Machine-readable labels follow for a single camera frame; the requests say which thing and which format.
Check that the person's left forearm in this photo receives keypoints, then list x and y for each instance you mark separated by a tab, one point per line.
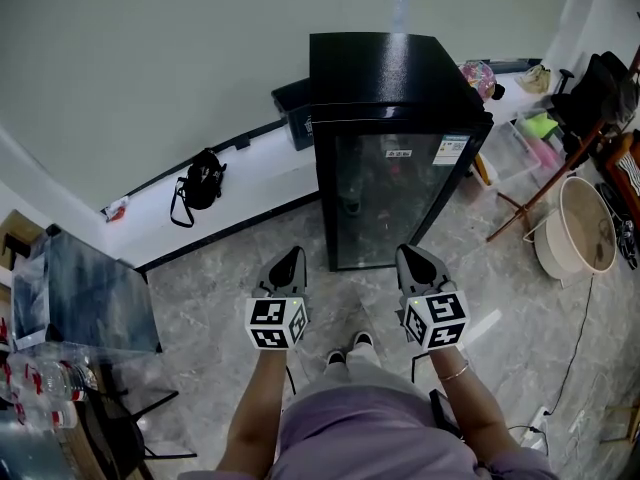
255	408

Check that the round white tub table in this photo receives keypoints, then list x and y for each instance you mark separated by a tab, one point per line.
580	228

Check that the beige fabric bag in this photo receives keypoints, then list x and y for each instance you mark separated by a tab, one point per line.
534	79

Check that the black plastic-wrapped table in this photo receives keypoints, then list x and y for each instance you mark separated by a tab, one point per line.
100	293

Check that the dark grey trash bin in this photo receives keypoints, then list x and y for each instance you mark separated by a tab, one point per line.
295	113

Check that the person's lilac shirt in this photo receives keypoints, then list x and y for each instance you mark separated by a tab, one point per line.
370	438

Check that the neon green cloth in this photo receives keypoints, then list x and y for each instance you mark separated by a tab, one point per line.
537	124

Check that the pink cloth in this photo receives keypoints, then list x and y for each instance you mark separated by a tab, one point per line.
546	153

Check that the person's left black shoe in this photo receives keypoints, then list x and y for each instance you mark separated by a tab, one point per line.
336	358

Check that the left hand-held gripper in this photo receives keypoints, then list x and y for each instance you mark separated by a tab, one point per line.
272	323

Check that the black office chair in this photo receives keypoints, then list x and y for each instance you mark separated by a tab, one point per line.
580	103

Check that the wooden coat rack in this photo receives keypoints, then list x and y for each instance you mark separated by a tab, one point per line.
555	178

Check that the person's black shoe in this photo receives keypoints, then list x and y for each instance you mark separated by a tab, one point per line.
336	358
363	339

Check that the person's light grey trousers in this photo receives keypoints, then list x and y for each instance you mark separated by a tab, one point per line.
357	368

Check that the clear plastic storage bin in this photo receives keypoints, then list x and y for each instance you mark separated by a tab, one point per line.
505	153
565	143

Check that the person's right forearm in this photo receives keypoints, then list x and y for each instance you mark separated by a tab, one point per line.
470	408

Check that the black wall junction box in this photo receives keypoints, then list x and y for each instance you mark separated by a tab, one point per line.
242	142

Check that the yellow item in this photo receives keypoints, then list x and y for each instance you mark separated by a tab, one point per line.
481	168

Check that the red and white packet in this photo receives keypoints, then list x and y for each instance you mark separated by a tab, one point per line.
116	210

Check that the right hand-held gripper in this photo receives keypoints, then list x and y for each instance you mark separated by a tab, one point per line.
440	320

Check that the pack of clear water bottles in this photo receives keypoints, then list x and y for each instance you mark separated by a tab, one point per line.
45	388

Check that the dark clothes on rack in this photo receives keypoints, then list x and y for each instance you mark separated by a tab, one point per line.
622	98

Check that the brown cardboard box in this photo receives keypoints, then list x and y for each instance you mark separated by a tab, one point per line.
20	233

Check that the wide white power strip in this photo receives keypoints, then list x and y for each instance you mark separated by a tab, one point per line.
540	418

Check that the person's right black shoe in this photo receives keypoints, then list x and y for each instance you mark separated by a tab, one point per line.
363	339

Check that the black shoulder bag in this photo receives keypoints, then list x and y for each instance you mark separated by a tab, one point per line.
202	183

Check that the small black item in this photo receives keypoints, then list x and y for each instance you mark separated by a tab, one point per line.
498	91

